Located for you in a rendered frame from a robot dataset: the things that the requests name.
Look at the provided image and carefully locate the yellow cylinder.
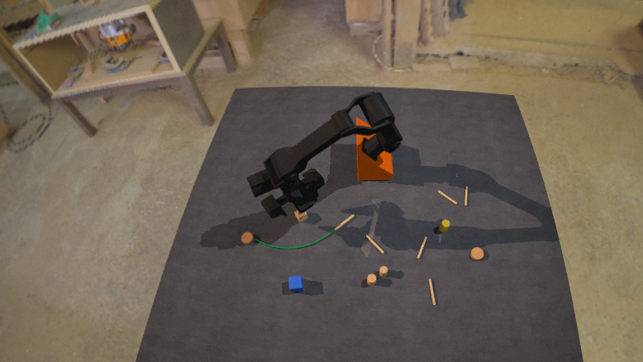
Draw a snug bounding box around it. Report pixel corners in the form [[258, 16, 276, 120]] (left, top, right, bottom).
[[439, 219, 450, 232]]

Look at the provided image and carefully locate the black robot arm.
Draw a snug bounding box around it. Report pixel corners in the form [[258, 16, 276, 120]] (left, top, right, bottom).
[[247, 92, 402, 213]]

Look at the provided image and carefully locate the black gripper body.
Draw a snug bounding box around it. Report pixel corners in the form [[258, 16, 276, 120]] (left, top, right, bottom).
[[261, 169, 325, 218]]

